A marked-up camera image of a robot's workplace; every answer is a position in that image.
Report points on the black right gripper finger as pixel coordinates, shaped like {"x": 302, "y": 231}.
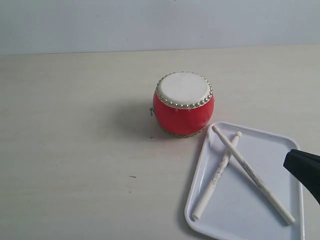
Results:
{"x": 305, "y": 167}

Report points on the white drumstick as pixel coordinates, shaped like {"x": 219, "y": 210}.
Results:
{"x": 286, "y": 215}
{"x": 203, "y": 198}

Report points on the small red drum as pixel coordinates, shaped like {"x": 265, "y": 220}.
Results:
{"x": 183, "y": 103}

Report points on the white plastic tray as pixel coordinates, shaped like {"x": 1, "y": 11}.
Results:
{"x": 237, "y": 210}

